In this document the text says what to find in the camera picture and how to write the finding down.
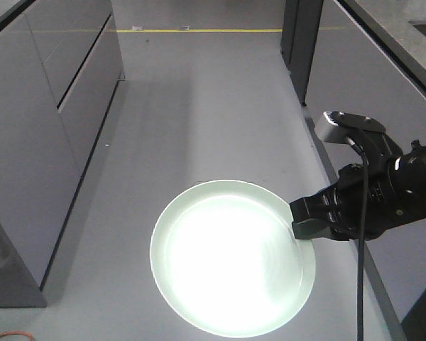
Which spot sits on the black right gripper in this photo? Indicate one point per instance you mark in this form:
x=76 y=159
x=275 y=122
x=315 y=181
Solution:
x=312 y=215

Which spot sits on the light green round plate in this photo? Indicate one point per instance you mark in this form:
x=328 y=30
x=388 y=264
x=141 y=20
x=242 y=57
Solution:
x=225 y=258

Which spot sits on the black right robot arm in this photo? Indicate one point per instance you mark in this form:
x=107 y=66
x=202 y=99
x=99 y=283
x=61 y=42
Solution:
x=408 y=178

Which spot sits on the grey cabinet with drawers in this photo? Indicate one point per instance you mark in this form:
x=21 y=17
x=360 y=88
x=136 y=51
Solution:
x=60 y=62

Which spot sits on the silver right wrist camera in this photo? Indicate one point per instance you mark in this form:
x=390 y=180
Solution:
x=334 y=126

